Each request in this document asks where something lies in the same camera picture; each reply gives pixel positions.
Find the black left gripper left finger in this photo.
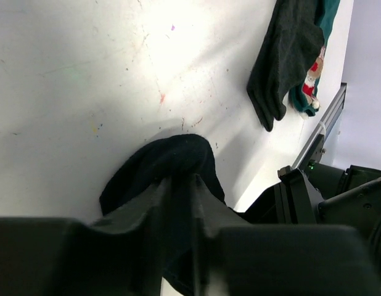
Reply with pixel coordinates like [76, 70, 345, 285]
[0, 179, 171, 295]

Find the teal christmas sock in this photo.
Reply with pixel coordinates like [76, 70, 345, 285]
[289, 0, 340, 117]

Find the black sock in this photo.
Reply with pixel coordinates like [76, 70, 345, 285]
[246, 1, 324, 132]
[99, 134, 225, 295]

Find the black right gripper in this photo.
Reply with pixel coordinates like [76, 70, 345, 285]
[236, 165, 381, 247]

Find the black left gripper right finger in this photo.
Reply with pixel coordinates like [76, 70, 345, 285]
[192, 177, 381, 295]

